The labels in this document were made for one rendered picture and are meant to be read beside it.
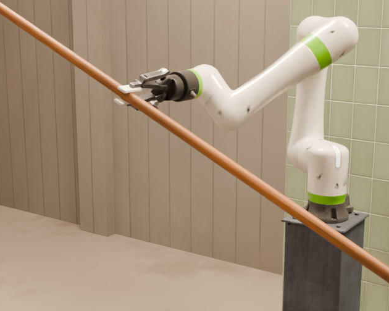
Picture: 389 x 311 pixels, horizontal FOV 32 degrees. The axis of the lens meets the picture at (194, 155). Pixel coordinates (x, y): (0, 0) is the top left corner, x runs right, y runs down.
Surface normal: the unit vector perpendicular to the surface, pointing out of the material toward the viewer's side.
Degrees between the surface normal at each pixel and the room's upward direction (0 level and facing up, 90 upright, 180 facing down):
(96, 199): 90
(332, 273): 90
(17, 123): 90
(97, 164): 90
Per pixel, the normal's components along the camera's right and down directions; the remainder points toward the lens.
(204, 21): -0.56, 0.18
